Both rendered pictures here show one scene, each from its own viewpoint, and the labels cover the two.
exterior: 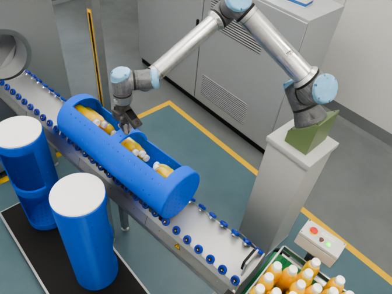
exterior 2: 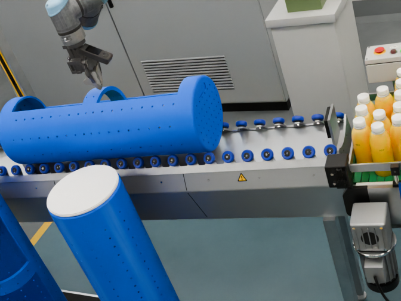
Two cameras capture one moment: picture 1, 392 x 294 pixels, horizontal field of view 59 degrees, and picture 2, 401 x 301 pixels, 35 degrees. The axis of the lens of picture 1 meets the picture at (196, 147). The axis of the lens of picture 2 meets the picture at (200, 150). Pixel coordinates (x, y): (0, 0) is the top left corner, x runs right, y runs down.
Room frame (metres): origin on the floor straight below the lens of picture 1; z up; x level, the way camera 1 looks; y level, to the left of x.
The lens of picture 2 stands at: (-0.95, 0.37, 2.28)
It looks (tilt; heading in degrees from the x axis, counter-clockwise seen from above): 33 degrees down; 353
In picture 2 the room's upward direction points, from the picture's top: 21 degrees counter-clockwise
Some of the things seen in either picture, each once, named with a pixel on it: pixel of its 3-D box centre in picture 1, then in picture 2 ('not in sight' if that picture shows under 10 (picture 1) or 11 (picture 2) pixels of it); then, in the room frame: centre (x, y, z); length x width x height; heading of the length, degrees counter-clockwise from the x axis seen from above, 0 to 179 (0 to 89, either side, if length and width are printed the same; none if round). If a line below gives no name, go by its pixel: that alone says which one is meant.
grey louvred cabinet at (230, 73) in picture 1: (216, 41); (133, 12); (3.38, -0.08, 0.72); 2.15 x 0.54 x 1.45; 47
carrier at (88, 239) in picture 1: (88, 238); (126, 272); (1.03, 0.58, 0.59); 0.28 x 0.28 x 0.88
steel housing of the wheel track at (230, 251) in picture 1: (109, 169); (99, 181); (1.41, 0.53, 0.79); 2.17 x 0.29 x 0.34; 54
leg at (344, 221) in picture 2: not in sight; (348, 247); (0.89, -0.30, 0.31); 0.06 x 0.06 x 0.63; 54
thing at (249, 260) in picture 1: (248, 261); (332, 126); (0.79, -0.31, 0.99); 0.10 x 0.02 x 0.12; 144
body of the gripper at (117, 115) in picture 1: (122, 109); (80, 55); (1.30, 0.38, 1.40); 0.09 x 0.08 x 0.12; 54
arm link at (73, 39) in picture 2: (122, 97); (72, 36); (1.29, 0.38, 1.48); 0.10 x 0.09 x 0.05; 144
